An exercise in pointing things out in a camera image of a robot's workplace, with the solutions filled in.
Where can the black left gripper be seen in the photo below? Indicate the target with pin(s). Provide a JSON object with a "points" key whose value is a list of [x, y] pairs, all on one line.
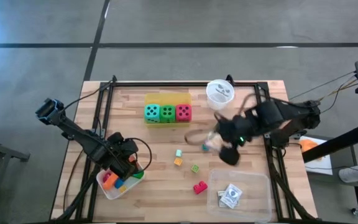
{"points": [[121, 151]]}

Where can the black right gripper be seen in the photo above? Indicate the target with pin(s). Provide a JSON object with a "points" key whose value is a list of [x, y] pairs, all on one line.
{"points": [[233, 130]]}

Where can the green large toy block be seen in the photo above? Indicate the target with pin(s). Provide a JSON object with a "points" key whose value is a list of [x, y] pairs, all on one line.
{"points": [[138, 175]]}

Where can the orange wedge toy block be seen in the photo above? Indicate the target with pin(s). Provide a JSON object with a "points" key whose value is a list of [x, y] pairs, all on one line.
{"points": [[132, 159]]}

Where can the pale yellow toy block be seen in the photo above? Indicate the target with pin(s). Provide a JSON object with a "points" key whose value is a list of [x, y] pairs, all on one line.
{"points": [[123, 188]]}

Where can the red large toy block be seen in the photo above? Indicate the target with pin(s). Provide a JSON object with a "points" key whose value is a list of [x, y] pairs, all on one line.
{"points": [[106, 177]]}

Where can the teal toy block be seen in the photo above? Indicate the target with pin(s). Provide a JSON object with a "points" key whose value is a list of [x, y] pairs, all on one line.
{"points": [[205, 147]]}

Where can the lime green toy block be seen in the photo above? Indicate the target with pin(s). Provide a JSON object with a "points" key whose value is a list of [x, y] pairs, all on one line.
{"points": [[195, 169]]}

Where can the playing card box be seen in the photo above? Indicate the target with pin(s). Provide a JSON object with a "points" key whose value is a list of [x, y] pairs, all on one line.
{"points": [[220, 199]]}

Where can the clear plastic bin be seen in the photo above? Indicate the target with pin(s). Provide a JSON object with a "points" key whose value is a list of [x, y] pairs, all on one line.
{"points": [[256, 193]]}

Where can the mint small toy block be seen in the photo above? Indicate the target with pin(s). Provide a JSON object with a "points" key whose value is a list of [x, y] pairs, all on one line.
{"points": [[178, 152]]}

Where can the red foam die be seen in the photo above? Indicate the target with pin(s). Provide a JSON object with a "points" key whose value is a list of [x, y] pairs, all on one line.
{"points": [[183, 113]]}

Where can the teal foam die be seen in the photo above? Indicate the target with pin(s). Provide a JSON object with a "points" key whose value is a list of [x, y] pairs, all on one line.
{"points": [[151, 113]]}

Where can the green foam die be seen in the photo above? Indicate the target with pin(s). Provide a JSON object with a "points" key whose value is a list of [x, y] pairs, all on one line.
{"points": [[167, 113]]}

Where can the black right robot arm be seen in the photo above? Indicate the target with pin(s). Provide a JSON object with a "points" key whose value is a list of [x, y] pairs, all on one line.
{"points": [[284, 115]]}

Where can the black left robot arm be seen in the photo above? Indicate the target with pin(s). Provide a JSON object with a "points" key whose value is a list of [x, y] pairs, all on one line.
{"points": [[82, 137]]}

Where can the red stepped toy block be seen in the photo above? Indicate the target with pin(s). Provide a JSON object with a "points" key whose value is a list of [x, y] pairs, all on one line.
{"points": [[200, 187]]}

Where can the white round cup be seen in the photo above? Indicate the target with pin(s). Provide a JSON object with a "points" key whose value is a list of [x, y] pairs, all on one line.
{"points": [[211, 102]]}

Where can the grey metal piece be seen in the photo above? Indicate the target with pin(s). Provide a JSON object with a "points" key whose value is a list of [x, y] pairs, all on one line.
{"points": [[223, 91], [219, 84]]}

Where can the orange object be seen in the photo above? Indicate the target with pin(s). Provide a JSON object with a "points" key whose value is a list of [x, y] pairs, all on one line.
{"points": [[309, 145]]}

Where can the yellow translucent bin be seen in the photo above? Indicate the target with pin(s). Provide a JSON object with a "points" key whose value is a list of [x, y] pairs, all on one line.
{"points": [[166, 98]]}

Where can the white paper sheet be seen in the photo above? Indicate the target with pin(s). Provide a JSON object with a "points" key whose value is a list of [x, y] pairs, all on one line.
{"points": [[322, 165]]}

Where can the black slanted beam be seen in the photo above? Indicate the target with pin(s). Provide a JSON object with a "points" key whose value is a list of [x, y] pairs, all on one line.
{"points": [[334, 143]]}

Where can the caster wheel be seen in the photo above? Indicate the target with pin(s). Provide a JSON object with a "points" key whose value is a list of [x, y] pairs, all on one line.
{"points": [[357, 212]]}

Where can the black aluminium table frame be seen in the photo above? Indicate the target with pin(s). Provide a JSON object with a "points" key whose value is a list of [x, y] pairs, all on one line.
{"points": [[166, 83]]}

